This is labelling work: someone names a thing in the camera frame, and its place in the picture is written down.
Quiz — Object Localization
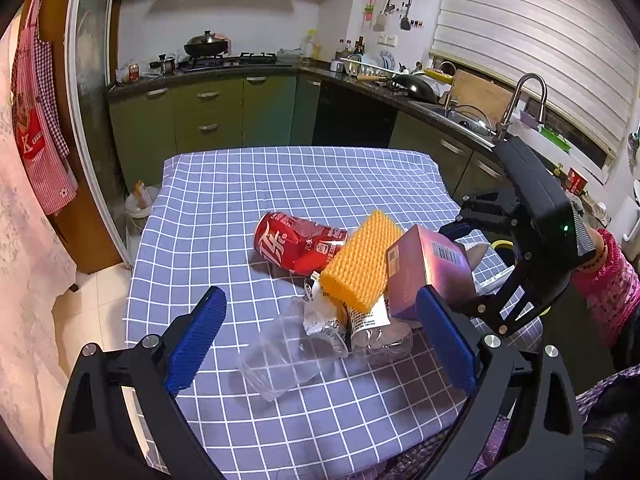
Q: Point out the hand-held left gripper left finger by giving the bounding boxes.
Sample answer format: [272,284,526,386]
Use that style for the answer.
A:
[52,286,228,480]

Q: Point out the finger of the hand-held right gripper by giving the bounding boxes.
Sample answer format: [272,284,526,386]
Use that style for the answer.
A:
[439,187,526,246]
[452,250,571,337]

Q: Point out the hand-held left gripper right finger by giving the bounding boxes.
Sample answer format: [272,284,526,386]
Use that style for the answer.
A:
[415,285,586,480]

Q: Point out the pink cardboard box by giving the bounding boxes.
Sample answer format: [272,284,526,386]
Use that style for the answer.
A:
[386,224,478,321]

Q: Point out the clear plastic bottle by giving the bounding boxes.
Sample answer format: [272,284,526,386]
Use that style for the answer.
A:
[345,295,416,366]

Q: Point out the clear plastic cup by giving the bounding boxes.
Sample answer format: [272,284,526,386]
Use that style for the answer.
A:
[236,296,351,403]

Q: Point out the yellow sponge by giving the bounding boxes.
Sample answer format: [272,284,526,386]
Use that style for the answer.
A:
[319,210,406,313]

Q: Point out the red soda can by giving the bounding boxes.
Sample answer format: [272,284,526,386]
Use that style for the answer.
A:
[253,211,351,277]

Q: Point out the person's right forearm pink sleeve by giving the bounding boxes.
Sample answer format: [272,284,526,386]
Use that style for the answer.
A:
[570,227,640,351]

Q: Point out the green plastic tray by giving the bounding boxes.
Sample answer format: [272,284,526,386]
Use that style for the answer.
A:
[537,125,571,153]

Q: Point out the glass pot lid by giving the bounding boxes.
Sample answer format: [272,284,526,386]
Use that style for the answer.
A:
[447,105,493,136]

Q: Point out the steel kitchen faucet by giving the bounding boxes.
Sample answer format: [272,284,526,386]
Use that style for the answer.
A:
[495,73,548,141]

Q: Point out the wooden cutting board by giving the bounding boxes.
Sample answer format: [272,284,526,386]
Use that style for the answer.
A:
[450,67,516,128]

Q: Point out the white plastic bucket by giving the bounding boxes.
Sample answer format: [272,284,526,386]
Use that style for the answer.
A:
[124,180,160,261]

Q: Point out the blue checked tablecloth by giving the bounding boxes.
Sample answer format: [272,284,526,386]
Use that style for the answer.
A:
[125,146,546,466]

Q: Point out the white window blind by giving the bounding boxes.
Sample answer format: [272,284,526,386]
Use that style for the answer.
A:
[431,0,640,161]

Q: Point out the dish rack with dishes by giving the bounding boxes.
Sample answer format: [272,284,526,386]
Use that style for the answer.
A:
[340,50,401,78]

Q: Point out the hanging kitchen spatula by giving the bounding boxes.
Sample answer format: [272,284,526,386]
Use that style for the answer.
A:
[372,0,396,32]

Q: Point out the green lower kitchen cabinets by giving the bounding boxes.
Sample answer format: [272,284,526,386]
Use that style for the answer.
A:
[107,72,506,201]

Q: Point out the red checked apron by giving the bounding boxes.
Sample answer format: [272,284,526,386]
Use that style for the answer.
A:
[11,0,80,216]

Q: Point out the small steel pot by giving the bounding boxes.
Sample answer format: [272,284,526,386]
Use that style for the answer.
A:
[150,53,178,76]

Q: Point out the black gas stove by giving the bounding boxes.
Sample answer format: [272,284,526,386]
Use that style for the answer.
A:
[177,51,277,73]

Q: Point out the black wok with lid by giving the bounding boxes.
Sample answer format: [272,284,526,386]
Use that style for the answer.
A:
[183,31,231,58]

